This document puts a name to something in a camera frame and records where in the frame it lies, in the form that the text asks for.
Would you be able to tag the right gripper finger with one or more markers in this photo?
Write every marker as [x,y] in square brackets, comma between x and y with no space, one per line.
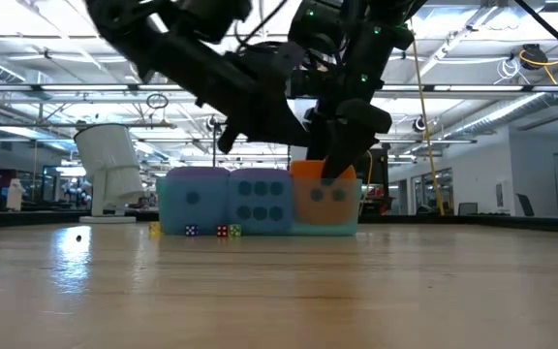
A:
[351,145]
[318,140]

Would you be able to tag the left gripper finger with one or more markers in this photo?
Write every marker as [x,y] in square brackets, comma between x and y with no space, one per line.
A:
[269,126]

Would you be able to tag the large orange foam die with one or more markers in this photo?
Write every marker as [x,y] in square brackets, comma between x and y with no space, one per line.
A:
[325,203]

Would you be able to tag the large purple foam die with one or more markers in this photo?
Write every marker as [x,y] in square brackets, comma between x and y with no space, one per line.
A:
[196,203]
[259,201]

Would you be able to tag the small green translucent die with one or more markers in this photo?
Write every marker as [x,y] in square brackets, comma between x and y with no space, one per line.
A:
[234,230]

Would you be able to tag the small red translucent die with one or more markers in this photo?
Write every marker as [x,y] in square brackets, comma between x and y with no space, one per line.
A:
[222,231]

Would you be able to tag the small purple translucent die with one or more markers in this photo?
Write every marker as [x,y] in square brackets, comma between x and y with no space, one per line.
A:
[191,230]

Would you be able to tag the small yellow translucent die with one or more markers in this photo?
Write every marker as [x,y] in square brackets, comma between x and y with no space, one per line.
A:
[155,229]

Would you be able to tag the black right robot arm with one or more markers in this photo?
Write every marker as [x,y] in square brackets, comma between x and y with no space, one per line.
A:
[356,24]

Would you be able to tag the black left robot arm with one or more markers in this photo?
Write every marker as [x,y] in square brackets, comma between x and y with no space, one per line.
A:
[129,24]

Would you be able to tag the black monitor screen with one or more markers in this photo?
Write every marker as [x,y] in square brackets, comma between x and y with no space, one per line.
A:
[380,169]

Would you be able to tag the teal translucent plastic bin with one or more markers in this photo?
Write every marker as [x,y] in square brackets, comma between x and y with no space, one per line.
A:
[325,231]

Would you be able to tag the long horizontal light bar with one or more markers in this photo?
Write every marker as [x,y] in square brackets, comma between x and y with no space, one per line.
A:
[90,88]

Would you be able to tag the white cylindrical device on stand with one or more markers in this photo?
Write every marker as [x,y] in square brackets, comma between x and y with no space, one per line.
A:
[109,160]

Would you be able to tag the black diagonal strut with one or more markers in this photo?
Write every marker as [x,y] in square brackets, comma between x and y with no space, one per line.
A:
[550,30]

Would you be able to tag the small white figure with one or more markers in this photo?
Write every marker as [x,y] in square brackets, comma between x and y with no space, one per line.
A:
[15,194]

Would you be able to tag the black rig frame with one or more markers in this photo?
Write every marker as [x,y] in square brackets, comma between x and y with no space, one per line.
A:
[214,155]

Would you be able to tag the black metal table frame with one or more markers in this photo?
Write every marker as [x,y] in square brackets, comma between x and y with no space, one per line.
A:
[453,220]

